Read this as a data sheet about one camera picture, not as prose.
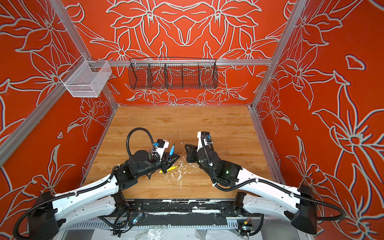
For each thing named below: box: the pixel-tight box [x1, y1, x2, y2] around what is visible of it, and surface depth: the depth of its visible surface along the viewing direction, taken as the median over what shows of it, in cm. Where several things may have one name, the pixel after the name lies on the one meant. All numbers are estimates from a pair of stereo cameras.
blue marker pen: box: [169, 143, 175, 156], surface depth 68 cm
